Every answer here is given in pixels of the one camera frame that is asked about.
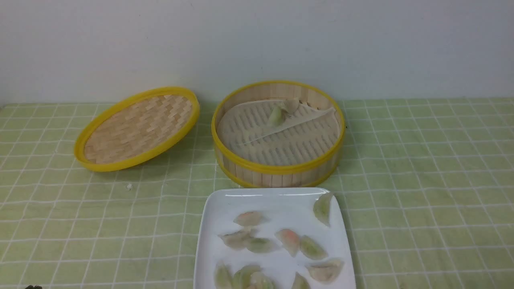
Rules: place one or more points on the pale pink dumpling right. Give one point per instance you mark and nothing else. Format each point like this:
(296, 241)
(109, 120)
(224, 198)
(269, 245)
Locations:
(326, 272)

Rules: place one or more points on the green checkered tablecloth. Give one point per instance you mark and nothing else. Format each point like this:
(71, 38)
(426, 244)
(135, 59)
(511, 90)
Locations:
(425, 188)

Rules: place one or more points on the green dumpling at plate corner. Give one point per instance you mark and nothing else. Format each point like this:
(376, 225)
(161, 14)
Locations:
(321, 208)

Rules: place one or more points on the green dumpling centre left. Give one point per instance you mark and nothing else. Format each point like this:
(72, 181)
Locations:
(260, 245)

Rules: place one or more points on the green dumpling bottom middle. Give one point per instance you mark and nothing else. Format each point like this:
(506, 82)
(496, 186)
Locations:
(242, 278)

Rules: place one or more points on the white steamer liner cloth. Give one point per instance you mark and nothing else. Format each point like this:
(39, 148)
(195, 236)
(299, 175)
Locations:
(304, 136)

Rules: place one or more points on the green dumpling bottom right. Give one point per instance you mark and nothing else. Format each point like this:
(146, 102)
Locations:
(300, 282)

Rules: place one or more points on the green dumpling bottom left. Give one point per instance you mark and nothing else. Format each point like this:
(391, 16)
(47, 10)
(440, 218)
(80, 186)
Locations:
(223, 279)

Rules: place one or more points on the pink dumpling upper left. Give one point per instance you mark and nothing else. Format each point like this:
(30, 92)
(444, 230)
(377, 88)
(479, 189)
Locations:
(249, 219)

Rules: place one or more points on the pink green dumpling bottom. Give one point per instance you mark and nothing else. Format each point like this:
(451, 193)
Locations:
(258, 280)

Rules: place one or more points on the pale white steamed dumpling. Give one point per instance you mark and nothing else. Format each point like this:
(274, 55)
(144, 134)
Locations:
(290, 105)

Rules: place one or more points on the yellow bamboo steamer basket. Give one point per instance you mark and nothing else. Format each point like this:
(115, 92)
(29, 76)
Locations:
(254, 175)

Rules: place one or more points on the green dumpling centre right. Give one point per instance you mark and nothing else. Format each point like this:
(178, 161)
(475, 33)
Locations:
(311, 249)

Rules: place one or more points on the pale grey dumpling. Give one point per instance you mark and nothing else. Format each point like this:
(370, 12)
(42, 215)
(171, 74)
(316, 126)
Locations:
(237, 240)

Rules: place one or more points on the green steamed dumpling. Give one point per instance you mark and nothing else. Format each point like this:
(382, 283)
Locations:
(277, 116)

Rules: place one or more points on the pink orange dumpling centre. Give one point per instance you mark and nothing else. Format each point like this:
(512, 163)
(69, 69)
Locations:
(290, 241)

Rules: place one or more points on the yellow bamboo steamer lid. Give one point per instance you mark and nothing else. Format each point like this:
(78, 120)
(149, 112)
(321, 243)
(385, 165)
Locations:
(137, 129)

